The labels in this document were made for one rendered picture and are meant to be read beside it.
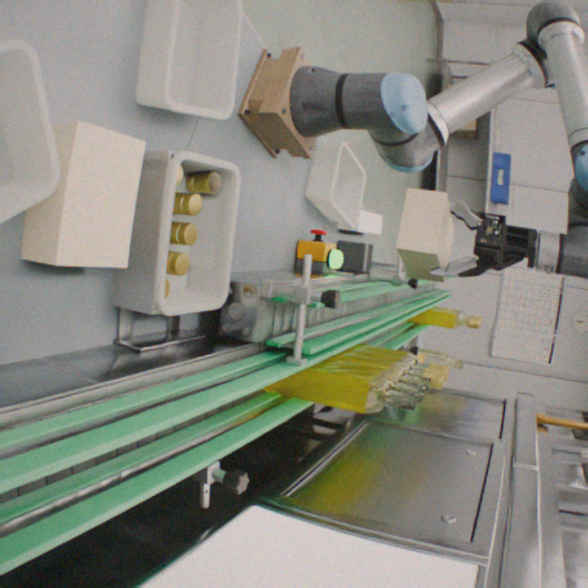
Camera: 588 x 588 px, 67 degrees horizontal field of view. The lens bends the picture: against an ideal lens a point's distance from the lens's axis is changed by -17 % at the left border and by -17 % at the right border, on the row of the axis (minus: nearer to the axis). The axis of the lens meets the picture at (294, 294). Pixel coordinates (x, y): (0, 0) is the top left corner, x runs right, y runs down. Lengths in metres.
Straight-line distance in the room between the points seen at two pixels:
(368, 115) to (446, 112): 0.20
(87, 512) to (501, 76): 1.04
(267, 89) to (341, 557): 0.79
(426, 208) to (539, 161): 5.95
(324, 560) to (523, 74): 0.97
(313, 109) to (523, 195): 5.89
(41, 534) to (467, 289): 6.49
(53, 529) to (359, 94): 0.81
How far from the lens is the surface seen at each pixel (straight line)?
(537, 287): 6.70
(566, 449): 1.24
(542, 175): 6.81
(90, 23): 0.70
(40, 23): 0.65
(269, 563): 0.60
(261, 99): 0.97
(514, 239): 0.92
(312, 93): 0.96
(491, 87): 1.10
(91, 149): 0.59
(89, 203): 0.59
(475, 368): 6.86
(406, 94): 0.92
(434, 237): 0.90
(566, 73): 0.96
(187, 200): 0.76
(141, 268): 0.70
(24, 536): 0.47
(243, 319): 0.83
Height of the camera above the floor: 1.27
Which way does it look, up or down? 24 degrees down
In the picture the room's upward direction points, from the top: 99 degrees clockwise
